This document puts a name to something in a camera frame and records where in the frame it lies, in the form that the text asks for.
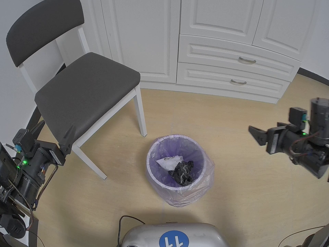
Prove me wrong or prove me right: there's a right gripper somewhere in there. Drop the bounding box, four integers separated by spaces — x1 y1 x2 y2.
248 122 310 155

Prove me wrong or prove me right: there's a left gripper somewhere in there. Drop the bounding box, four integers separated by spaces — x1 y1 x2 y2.
23 120 77 180

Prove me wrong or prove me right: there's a black plastic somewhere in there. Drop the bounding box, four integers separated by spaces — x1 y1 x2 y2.
168 160 194 186

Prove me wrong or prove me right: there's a white paper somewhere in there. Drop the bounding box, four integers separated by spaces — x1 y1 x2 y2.
155 155 183 172

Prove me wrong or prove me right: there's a purple plastic bag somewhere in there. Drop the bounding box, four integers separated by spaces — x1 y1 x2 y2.
145 134 215 208

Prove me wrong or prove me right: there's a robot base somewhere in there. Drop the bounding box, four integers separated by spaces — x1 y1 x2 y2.
121 223 229 247

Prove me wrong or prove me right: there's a white trash bin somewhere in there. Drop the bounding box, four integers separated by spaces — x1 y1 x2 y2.
147 136 209 205

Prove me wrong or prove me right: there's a grey and white chair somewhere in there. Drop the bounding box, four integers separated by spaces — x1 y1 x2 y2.
6 0 148 181

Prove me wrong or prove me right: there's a white wardrobe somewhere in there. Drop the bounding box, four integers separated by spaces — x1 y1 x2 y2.
41 0 318 104

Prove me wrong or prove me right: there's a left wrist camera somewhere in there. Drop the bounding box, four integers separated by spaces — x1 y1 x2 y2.
13 129 35 154

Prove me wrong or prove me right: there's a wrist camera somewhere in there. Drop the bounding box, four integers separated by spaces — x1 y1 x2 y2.
288 107 308 133
13 129 35 154

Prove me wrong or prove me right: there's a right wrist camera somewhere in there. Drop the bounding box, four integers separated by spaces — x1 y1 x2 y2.
288 107 308 133

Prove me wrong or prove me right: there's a black cable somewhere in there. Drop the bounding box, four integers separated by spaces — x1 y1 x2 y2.
280 226 329 247
118 215 145 247
24 229 46 247

